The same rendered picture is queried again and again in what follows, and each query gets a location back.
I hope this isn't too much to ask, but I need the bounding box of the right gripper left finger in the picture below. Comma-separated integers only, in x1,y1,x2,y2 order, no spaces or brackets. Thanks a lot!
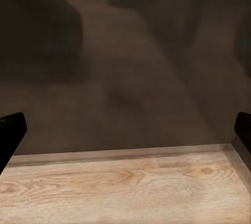
0,112,27,175

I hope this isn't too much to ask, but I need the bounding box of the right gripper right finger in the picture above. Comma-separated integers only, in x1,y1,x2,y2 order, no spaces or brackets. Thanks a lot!
234,111,251,154

